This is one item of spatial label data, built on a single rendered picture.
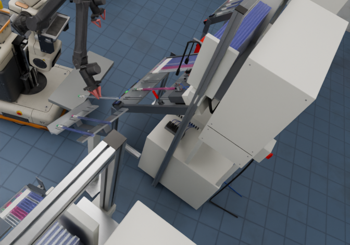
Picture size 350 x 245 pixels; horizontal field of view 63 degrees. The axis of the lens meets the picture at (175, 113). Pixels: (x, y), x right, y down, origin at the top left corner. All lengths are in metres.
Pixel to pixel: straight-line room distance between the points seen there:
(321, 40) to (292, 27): 0.15
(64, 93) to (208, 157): 1.21
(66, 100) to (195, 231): 1.52
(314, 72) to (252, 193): 1.81
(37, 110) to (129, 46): 1.45
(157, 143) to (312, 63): 1.22
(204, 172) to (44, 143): 1.48
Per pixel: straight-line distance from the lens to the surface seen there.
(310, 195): 3.32
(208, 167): 2.16
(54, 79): 2.86
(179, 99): 1.69
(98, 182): 2.63
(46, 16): 1.84
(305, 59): 1.42
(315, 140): 3.72
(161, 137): 2.17
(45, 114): 2.65
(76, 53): 1.75
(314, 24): 1.68
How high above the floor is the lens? 2.49
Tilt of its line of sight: 54 degrees down
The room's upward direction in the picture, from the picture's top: 23 degrees clockwise
